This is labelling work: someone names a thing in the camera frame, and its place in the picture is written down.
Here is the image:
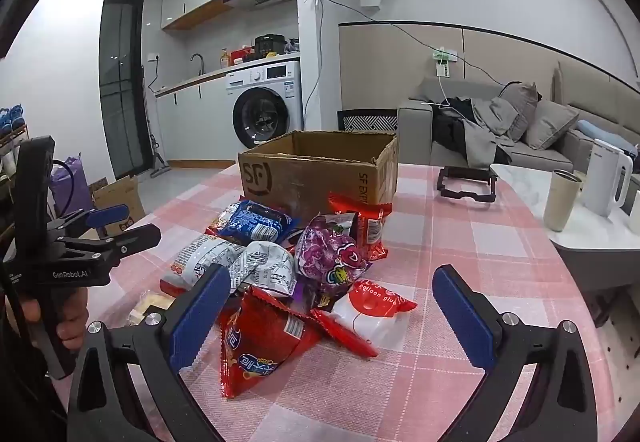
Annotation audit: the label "purple plastic bag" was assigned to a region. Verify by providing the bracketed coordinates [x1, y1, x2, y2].
[49, 154, 96, 219]

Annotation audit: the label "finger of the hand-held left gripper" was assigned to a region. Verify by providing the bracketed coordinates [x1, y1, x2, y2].
[55, 223, 162, 267]
[47, 204, 130, 235]

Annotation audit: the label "white kitchen counter cabinet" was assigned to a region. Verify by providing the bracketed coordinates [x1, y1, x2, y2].
[155, 69, 241, 163]

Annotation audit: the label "white washing machine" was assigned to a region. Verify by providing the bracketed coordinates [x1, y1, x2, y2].
[231, 60, 304, 151]

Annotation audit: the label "grey sofa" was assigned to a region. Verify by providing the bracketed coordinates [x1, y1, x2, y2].
[397, 62, 640, 173]

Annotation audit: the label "blue shoes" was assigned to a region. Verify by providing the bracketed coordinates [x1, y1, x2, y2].
[0, 104, 26, 133]

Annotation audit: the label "person's left hand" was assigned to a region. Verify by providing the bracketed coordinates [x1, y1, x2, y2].
[20, 289, 91, 352]

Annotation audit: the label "red triangular snack packet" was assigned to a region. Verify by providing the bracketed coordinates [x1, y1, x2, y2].
[218, 287, 323, 400]

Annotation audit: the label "white bag with red circle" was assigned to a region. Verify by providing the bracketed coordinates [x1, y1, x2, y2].
[311, 279, 418, 359]

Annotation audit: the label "red snack packet white label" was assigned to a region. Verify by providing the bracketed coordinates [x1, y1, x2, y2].
[327, 192, 394, 263]

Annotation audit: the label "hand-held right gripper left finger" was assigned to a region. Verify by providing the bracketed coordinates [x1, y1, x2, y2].
[67, 264, 233, 442]

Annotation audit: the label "black glass door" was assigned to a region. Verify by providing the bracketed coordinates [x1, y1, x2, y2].
[100, 0, 152, 181]

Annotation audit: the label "white marble coffee table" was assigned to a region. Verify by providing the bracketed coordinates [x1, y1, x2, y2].
[490, 163, 640, 267]

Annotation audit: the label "upright mop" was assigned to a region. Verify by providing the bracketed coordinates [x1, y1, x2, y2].
[142, 72, 172, 179]

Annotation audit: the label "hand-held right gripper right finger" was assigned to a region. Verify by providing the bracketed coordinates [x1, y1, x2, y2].
[432, 264, 608, 442]

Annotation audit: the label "purple candy bag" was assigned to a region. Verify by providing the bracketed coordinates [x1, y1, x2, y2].
[295, 214, 373, 307]

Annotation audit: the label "dark clothes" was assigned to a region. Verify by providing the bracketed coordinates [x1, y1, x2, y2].
[431, 98, 481, 149]

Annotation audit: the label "cardboard box on floor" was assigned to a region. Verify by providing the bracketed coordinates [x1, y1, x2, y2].
[91, 176, 147, 237]

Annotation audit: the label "black plastic frame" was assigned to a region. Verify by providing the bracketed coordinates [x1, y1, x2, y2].
[436, 166, 499, 213]

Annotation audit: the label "beige tumbler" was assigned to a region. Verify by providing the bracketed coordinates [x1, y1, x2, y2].
[544, 169, 587, 233]

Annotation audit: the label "grey coat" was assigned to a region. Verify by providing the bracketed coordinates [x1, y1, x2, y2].
[462, 98, 521, 169]

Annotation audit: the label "white noodle snack packet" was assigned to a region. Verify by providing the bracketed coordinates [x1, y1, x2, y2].
[160, 234, 247, 297]

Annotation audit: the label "green wall socket charger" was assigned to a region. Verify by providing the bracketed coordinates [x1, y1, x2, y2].
[431, 49, 459, 78]

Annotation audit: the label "blue cookie packet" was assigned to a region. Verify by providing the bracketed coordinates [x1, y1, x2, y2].
[215, 199, 303, 245]

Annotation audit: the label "purple foil snack packet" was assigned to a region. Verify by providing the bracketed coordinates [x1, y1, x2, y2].
[292, 281, 313, 315]

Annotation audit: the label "brown cardboard box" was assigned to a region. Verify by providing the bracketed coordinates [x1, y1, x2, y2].
[238, 130, 399, 223]

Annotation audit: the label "pale yellow wrapped snack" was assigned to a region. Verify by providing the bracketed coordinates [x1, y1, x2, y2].
[126, 289, 176, 327]

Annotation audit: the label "grey square pillow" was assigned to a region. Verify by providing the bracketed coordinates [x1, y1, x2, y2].
[498, 82, 542, 143]
[522, 99, 581, 151]

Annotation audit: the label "black white patterned stool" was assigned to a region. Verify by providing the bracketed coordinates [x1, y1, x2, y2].
[342, 109, 399, 133]

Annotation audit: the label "pink checked tablecloth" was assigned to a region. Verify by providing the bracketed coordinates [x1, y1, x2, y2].
[50, 162, 621, 442]

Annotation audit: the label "white electric kettle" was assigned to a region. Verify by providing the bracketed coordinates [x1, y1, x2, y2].
[582, 139, 634, 216]

